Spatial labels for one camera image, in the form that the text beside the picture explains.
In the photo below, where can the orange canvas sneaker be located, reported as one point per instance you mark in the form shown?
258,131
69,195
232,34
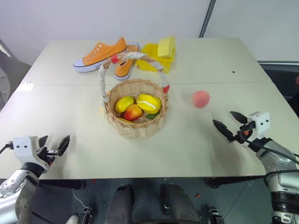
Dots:
100,54
125,66

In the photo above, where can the yellow sponge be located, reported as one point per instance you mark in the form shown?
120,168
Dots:
166,46

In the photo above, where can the grey wall post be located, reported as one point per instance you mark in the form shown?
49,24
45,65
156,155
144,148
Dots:
207,18

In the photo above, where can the yellow plastic bin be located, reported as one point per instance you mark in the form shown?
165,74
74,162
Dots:
155,58

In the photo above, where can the pink peach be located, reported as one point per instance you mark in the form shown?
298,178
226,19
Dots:
201,99

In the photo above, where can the yellow plastic starfruit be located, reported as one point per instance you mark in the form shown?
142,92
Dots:
148,103

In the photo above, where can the dark rounded shape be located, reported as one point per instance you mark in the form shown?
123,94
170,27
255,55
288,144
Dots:
178,205
121,205

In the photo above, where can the yellow banana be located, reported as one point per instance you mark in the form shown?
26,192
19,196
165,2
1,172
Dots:
124,120

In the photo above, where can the black table frame bar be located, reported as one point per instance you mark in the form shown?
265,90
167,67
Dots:
233,181
63,184

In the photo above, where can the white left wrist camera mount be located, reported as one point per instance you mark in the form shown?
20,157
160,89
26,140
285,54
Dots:
24,149

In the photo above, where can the yellow lemon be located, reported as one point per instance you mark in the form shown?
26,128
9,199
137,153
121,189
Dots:
124,104

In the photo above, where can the dark furniture with grey edge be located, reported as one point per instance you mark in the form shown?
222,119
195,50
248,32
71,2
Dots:
282,77

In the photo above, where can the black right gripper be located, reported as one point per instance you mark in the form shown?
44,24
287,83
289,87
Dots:
245,133

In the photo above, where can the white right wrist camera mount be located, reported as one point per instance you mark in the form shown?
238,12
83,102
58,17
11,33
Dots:
260,122

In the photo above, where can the dark grey chair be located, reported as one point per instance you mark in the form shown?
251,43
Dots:
10,74

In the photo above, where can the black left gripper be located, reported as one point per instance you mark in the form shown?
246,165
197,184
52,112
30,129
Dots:
45,155

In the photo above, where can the red yellow apple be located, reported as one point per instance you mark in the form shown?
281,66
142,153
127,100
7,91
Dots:
132,112

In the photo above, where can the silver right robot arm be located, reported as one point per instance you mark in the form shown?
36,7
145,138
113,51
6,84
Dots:
280,168

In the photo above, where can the green leaf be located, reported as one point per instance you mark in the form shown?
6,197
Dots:
152,116

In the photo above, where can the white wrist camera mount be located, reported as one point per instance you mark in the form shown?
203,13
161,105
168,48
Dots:
24,149
260,122

